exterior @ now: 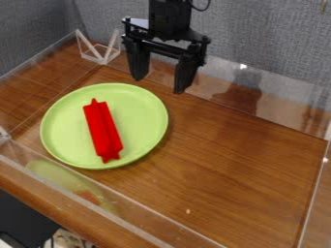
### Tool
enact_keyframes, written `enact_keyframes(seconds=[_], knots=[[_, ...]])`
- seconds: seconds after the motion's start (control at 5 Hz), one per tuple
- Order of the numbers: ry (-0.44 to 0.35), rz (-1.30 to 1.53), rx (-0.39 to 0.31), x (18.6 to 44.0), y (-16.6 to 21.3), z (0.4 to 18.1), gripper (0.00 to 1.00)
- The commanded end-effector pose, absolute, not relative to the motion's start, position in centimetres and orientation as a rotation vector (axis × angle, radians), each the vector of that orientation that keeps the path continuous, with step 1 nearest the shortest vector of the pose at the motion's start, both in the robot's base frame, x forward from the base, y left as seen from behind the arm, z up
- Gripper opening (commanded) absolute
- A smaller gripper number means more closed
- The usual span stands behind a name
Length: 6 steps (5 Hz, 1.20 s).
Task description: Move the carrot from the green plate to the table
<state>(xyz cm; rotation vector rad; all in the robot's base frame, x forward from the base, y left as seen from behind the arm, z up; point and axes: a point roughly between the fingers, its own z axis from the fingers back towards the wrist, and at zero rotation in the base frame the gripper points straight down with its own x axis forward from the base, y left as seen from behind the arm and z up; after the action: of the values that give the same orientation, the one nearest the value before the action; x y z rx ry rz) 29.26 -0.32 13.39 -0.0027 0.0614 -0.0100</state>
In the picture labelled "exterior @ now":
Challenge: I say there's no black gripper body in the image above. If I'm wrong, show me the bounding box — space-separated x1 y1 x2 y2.
121 17 210 65

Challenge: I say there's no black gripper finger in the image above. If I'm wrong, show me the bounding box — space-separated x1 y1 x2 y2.
173 56 198 94
122 38 149 80

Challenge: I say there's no red toy carrot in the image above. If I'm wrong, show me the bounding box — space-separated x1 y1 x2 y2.
82 99 124 164

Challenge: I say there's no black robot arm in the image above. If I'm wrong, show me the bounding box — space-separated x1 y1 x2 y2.
121 0 210 94

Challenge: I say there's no green round plate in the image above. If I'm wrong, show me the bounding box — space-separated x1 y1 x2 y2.
39 82 169 170

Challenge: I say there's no clear acrylic corner bracket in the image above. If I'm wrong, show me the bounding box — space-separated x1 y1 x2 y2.
74 29 121 65

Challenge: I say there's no black cable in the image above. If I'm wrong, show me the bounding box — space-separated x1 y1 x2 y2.
186 0 212 13

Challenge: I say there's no clear acrylic enclosure wall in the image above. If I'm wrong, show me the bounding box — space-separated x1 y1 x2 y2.
0 35 331 248

